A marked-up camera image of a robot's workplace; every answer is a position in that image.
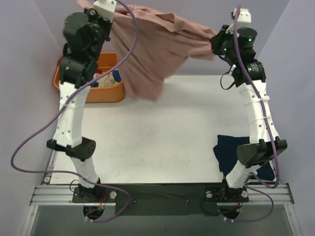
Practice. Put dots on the beige garment in bin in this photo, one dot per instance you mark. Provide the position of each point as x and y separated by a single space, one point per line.
106 81

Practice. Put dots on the orange plastic bin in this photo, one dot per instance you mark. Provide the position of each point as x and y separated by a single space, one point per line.
103 93

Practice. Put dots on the pink printed t-shirt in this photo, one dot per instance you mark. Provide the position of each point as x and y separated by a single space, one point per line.
164 43

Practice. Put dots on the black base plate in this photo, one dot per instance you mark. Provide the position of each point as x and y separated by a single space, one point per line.
119 198

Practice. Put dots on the folded navy t-shirt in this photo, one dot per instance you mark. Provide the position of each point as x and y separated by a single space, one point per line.
225 152

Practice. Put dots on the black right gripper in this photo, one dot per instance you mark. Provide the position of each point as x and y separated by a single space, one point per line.
216 41

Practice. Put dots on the aluminium frame rail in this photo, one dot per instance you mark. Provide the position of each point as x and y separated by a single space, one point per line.
63 195

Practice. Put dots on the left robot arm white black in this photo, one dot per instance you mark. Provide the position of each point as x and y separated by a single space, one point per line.
85 33

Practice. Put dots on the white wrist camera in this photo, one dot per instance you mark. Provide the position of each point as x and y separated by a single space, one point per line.
105 8
243 15

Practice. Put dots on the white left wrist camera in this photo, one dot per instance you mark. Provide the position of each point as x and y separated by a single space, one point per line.
105 8

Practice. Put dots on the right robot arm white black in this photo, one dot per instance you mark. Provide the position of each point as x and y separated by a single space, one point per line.
250 80

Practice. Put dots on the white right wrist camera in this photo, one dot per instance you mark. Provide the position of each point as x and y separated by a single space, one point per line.
243 15

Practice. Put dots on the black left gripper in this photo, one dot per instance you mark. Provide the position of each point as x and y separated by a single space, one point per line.
106 27

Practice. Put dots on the blue garment in bin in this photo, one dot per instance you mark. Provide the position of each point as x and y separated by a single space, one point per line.
116 76

